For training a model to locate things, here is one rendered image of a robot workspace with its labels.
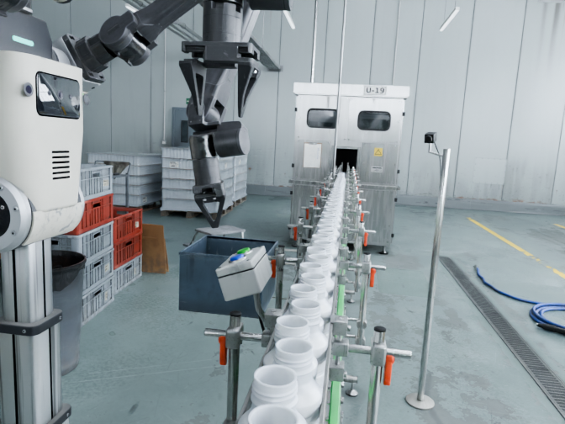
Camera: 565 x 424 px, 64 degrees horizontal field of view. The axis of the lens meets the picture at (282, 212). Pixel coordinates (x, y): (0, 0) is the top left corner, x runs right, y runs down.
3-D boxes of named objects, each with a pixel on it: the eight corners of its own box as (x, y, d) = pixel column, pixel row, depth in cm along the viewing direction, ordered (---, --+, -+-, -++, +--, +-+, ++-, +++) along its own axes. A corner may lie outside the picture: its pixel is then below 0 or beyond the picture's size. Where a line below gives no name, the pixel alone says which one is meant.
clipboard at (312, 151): (320, 168, 569) (322, 142, 564) (302, 167, 572) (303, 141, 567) (320, 168, 572) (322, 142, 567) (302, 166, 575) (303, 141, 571)
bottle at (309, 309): (272, 440, 54) (279, 310, 52) (277, 411, 60) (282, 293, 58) (322, 445, 54) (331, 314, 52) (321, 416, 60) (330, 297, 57)
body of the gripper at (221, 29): (250, 56, 62) (253, -1, 61) (180, 54, 63) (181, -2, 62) (260, 65, 68) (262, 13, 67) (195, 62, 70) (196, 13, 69)
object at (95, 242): (79, 267, 305) (78, 235, 301) (19, 264, 305) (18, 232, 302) (114, 247, 365) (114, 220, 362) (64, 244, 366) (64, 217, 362)
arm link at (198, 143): (195, 132, 101) (182, 133, 95) (223, 128, 99) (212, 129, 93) (199, 163, 102) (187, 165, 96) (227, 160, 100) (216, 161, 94)
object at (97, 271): (78, 299, 308) (78, 267, 305) (20, 295, 309) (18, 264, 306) (114, 273, 368) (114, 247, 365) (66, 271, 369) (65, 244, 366)
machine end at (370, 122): (393, 257, 570) (409, 86, 538) (285, 247, 590) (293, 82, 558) (384, 232, 727) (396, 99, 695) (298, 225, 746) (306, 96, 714)
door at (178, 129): (207, 191, 1162) (209, 108, 1130) (170, 188, 1175) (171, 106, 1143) (208, 191, 1171) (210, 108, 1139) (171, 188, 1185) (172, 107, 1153)
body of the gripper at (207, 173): (224, 188, 104) (220, 156, 103) (224, 192, 94) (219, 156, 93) (197, 191, 104) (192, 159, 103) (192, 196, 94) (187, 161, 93)
